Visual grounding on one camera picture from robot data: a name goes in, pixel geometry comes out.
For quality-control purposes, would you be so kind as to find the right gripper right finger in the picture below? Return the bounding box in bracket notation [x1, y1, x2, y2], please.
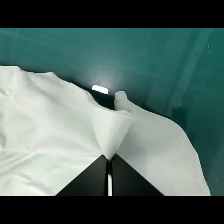
[111, 153, 165, 197]

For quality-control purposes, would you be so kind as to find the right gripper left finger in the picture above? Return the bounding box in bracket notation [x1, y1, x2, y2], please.
[55, 154, 109, 197]

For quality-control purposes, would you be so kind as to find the white shirt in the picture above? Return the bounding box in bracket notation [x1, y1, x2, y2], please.
[0, 65, 212, 197]

